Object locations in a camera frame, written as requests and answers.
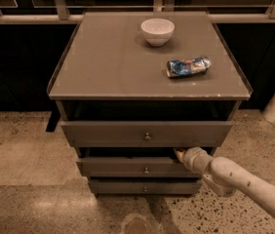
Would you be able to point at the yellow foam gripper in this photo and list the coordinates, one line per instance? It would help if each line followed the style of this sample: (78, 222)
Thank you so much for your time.
(190, 157)

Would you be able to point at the grey drawer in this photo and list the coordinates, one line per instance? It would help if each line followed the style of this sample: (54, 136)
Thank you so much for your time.
(133, 167)
(146, 133)
(143, 186)

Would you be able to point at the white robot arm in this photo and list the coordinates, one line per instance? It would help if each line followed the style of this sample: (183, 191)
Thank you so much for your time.
(224, 177)

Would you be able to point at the grey bottom drawer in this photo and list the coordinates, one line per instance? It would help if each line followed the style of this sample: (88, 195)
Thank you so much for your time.
(143, 186)

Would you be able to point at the grey drawer cabinet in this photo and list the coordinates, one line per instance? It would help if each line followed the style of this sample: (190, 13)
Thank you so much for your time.
(110, 73)

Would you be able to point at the grey top drawer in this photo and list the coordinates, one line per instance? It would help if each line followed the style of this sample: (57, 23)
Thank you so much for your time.
(146, 133)

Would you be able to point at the crushed blue soda can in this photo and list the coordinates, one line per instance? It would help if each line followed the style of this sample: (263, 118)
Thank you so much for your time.
(188, 67)

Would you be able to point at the white ceramic bowl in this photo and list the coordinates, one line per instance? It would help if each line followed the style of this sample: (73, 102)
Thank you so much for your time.
(157, 32)

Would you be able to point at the metal railing frame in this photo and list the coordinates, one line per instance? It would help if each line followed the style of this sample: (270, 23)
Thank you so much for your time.
(30, 17)

